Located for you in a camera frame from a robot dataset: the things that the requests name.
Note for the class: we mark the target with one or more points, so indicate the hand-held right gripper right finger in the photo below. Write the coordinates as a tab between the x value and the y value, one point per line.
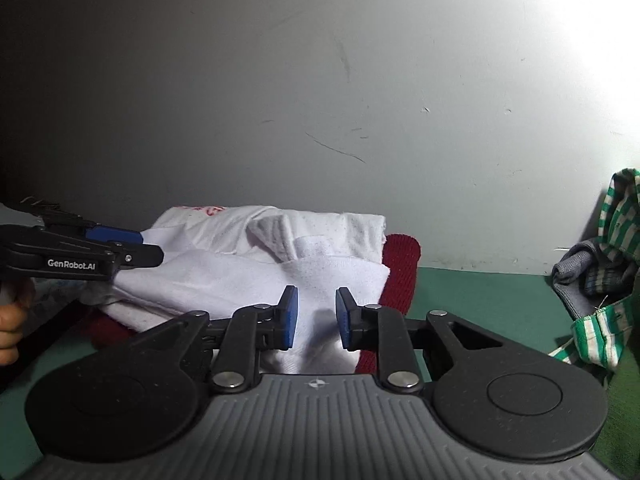
342	317

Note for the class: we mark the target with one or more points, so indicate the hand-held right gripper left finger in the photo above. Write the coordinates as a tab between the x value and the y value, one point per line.
290	317

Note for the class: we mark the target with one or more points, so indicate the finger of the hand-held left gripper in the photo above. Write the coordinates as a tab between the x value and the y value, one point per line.
142	255
115	235

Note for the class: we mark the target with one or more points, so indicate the person's left hand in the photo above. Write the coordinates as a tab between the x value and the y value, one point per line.
10	335

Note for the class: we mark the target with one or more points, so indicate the maroon sweater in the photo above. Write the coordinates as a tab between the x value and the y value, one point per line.
400	270

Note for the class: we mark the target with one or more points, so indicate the grey cloth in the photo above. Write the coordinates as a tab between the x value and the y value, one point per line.
575	270

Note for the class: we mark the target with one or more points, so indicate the green white striped shirt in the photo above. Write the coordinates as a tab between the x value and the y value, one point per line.
600	340

